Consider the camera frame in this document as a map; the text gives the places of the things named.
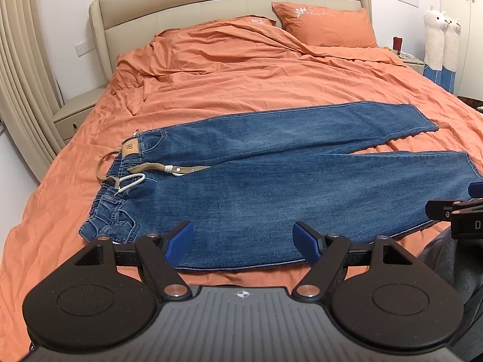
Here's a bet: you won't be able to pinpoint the white alpaca plush toy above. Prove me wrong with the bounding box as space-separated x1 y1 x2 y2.
423 7 449 85

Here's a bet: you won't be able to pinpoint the white wardrobe door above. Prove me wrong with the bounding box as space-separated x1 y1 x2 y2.
440 0 483 100

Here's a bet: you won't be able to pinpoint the grey trousers of operator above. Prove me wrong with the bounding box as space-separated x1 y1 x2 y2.
419 228 483 361

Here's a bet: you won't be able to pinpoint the red cup on nightstand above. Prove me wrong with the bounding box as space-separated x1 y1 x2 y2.
392 37 403 54

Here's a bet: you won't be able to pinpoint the white wall switch plate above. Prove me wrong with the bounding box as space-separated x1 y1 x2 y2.
75 41 92 56

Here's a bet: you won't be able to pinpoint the right nightstand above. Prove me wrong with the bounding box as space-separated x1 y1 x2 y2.
392 50 425 75

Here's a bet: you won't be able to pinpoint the orange duvet cover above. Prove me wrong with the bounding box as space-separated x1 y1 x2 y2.
1 18 482 361

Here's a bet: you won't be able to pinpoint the beige upholstered headboard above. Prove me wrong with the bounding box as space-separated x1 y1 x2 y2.
89 0 372 80

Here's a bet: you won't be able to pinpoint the beige left nightstand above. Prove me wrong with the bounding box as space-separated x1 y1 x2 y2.
53 87 106 144

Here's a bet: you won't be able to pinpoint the orange pillow with logo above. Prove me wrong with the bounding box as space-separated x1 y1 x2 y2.
272 2 377 48

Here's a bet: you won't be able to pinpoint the beige curtain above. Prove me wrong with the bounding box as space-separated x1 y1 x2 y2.
1 0 65 181

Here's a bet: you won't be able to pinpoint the blue denim jeans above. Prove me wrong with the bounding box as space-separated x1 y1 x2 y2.
79 101 482 271

